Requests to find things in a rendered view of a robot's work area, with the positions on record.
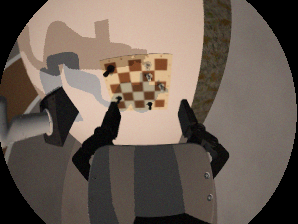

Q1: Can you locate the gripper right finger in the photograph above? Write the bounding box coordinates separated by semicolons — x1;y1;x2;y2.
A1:
178;99;229;179

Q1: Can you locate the brown and cream chessboard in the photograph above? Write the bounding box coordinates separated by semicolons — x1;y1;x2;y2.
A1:
99;54;173;111

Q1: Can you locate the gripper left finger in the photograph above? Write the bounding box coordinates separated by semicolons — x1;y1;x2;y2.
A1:
72;101;121;181

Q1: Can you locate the white pawn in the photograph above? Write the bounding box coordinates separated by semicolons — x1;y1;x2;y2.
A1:
146;73;152;82
159;83;164;92

